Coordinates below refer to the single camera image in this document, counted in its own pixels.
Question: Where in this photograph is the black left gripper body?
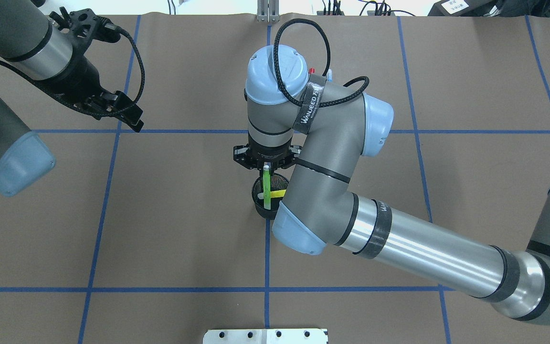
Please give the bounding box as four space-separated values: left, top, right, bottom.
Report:
42 7 144 124

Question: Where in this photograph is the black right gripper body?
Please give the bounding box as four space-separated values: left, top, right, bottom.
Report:
233 143 303 171

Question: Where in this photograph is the green marker pen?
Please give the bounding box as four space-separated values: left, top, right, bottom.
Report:
262 162 272 210

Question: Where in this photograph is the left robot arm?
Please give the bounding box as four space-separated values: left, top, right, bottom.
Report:
0 0 146 197

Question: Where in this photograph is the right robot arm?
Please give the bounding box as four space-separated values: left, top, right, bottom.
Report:
234 45 550 326

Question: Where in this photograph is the black mesh pen cup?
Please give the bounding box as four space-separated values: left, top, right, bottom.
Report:
251 173 289 220

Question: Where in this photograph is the yellow marker pen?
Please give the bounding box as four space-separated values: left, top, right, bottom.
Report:
257 189 286 199

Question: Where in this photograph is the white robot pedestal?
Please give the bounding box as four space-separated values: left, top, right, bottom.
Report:
202 327 329 344

